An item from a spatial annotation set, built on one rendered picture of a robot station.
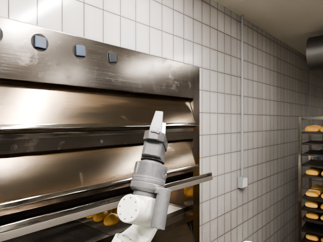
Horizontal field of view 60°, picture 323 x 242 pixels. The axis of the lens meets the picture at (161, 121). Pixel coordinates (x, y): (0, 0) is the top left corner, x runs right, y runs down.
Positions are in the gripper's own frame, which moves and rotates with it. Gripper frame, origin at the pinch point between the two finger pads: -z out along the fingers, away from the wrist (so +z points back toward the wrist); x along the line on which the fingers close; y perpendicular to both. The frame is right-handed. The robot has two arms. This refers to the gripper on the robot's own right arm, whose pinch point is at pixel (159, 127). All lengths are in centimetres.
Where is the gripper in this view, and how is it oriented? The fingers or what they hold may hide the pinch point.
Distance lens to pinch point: 78.6
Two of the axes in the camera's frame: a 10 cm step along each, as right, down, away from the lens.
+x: -1.1, -3.8, -9.2
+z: -1.8, 9.2, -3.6
